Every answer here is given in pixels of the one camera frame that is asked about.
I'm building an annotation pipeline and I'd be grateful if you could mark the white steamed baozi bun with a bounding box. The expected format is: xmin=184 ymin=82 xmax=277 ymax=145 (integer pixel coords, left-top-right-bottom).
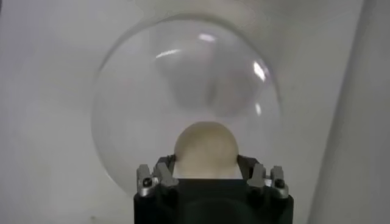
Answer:
xmin=173 ymin=121 xmax=240 ymax=180

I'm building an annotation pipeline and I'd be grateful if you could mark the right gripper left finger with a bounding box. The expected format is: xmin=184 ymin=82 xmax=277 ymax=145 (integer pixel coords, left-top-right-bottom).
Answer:
xmin=136 ymin=154 xmax=181 ymax=198

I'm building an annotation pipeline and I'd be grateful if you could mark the white round plate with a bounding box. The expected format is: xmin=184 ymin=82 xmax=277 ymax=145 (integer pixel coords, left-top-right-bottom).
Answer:
xmin=90 ymin=13 xmax=283 ymax=198

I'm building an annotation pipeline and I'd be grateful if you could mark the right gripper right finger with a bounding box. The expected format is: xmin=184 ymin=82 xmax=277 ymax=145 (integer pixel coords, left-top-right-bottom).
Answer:
xmin=236 ymin=154 xmax=289 ymax=200

